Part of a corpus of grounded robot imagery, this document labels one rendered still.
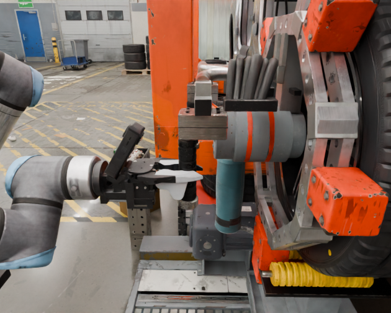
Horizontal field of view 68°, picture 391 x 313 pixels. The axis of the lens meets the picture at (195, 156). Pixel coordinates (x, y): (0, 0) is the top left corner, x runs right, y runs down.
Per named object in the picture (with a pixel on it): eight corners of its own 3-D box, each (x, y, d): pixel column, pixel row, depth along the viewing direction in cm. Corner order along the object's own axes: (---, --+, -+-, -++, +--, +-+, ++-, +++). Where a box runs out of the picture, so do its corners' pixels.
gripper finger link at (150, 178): (179, 176, 58) (138, 174, 59) (179, 169, 57) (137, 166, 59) (174, 187, 54) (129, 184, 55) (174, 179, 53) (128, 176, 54)
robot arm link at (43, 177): (23, 207, 62) (33, 163, 66) (80, 208, 62) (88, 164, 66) (-6, 197, 53) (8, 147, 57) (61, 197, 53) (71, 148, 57)
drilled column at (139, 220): (149, 249, 158) (143, 181, 142) (130, 249, 158) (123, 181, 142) (151, 238, 167) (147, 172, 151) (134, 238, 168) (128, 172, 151)
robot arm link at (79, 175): (81, 149, 62) (61, 168, 53) (104, 149, 62) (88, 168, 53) (87, 186, 65) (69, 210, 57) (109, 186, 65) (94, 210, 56)
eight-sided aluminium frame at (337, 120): (319, 305, 58) (389, -1, 37) (287, 305, 58) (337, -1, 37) (265, 181, 108) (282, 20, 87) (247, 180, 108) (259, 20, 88)
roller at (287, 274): (381, 292, 73) (386, 275, 70) (263, 290, 73) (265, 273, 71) (368, 275, 78) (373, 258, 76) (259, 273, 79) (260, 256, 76)
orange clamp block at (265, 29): (293, 40, 80) (290, 16, 83) (265, 40, 80) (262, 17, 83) (286, 58, 86) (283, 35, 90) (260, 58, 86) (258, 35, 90)
